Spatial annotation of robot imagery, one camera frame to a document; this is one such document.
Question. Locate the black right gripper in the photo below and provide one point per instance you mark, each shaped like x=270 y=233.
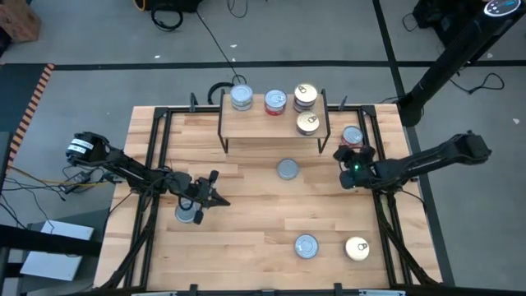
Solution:
x=355 y=156

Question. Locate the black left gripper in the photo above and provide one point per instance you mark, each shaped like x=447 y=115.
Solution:
x=197 y=191

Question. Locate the gold lid blue label can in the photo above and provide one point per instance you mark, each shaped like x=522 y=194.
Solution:
x=302 y=109
x=357 y=248
x=305 y=93
x=308 y=121

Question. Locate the green label tuna can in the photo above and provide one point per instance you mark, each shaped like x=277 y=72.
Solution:
x=287 y=169
x=241 y=93
x=241 y=108

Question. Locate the red label can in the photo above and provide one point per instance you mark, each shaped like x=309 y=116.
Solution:
x=275 y=98
x=352 y=135
x=306 y=246

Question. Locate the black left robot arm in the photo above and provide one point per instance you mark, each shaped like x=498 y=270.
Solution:
x=123 y=168

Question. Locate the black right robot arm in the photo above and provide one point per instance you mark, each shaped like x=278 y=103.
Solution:
x=431 y=160

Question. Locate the white blue label can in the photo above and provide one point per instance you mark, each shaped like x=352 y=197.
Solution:
x=184 y=214

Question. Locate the black tower fan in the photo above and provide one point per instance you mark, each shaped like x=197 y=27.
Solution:
x=452 y=53

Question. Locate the black power adapter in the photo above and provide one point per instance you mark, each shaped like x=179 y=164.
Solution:
x=76 y=179

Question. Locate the black equipment base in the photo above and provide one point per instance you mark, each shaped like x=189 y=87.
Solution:
x=444 y=16

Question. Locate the white flat box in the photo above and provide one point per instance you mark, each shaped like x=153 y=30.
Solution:
x=57 y=251

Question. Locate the black metal beam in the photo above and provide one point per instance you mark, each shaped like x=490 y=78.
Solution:
x=41 y=242

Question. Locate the black equipment case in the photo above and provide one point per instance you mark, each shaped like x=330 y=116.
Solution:
x=172 y=4

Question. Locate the cardboard box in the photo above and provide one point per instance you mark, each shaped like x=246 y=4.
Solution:
x=18 y=20

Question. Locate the wooden shelf black metal frame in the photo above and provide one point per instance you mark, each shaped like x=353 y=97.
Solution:
x=263 y=123

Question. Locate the black metal table frame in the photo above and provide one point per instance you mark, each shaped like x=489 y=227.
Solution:
x=185 y=110

